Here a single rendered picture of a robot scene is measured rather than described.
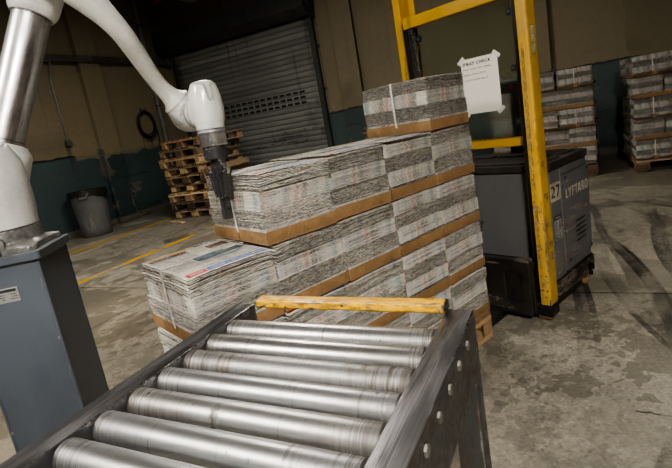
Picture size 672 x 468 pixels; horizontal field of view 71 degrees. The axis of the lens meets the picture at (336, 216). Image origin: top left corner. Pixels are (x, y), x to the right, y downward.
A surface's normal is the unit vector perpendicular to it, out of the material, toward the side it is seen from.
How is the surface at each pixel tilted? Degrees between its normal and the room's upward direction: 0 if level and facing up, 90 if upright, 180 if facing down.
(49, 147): 90
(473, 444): 90
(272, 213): 90
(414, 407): 0
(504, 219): 90
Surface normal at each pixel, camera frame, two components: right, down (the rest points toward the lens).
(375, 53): -0.43, 0.26
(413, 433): -0.17, -0.97
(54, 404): 0.18, 0.17
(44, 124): 0.89, -0.06
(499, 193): -0.73, 0.25
